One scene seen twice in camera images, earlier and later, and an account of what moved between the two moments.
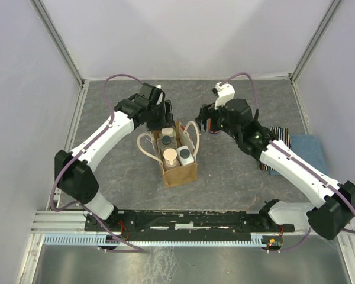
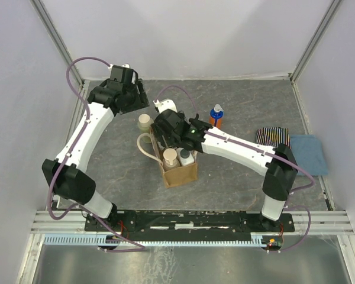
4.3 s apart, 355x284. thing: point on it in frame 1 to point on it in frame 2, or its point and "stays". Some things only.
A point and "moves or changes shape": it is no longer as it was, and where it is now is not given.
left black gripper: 167,120 to 141,101
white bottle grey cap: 184,155 stays
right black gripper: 205,110 to 158,134
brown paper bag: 181,174 stays
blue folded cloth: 308,147 stays
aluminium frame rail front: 73,222 stays
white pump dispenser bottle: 170,161 stays
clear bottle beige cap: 167,131 moves or changes shape
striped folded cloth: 281,134 stays
